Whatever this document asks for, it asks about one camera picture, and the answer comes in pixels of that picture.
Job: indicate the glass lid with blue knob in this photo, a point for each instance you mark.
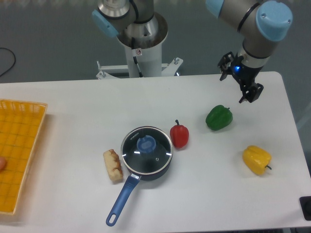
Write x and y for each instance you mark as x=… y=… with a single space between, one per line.
x=147 y=151

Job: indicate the yellow bell pepper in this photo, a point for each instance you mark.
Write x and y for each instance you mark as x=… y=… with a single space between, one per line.
x=256 y=159

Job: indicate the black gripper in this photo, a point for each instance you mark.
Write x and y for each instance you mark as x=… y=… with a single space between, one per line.
x=243 y=74

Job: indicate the yellow plastic basket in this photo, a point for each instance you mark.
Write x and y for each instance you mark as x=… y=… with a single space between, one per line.
x=20 y=125

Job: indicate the black device at table edge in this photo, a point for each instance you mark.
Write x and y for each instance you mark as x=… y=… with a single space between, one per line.
x=305 y=203

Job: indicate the toasted bread piece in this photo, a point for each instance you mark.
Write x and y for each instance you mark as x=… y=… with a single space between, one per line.
x=113 y=165

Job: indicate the red bell pepper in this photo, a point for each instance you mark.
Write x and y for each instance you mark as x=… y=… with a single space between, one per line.
x=179 y=135

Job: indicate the green bell pepper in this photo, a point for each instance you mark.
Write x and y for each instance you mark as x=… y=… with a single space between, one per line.
x=219 y=117

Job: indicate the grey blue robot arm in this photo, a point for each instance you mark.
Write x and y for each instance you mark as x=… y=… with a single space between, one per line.
x=263 y=25

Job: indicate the dark pot with blue handle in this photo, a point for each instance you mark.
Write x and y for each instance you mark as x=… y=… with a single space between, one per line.
x=129 y=185

